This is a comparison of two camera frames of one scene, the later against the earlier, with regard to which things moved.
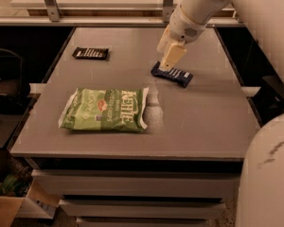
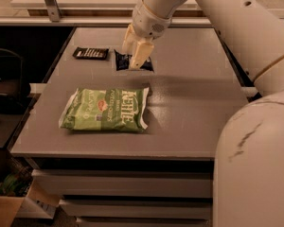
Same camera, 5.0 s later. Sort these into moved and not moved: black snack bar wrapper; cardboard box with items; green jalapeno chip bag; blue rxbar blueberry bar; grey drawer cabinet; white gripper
Moved: white gripper; blue rxbar blueberry bar
Not moved: grey drawer cabinet; green jalapeno chip bag; black snack bar wrapper; cardboard box with items
